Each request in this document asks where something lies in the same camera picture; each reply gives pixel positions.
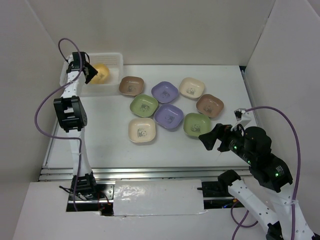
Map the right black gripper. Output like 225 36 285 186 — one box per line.
197 121 254 163

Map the yellow plate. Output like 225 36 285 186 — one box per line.
90 63 110 85

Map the purple plate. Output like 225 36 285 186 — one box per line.
151 81 179 104
154 103 184 130

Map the green plate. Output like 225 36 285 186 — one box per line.
129 94 159 118
183 113 212 138

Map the cream plate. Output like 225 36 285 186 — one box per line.
178 77 205 99
128 117 156 143

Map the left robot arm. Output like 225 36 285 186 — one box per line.
53 51 99 200

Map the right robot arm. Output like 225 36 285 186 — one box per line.
198 123 320 240

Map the white plastic bin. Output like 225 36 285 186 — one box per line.
61 52 123 98

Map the brown plate near bin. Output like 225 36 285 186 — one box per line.
118 76 145 97

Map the brown plate right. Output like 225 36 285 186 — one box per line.
196 94 224 118

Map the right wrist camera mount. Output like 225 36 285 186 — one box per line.
231 108 252 131

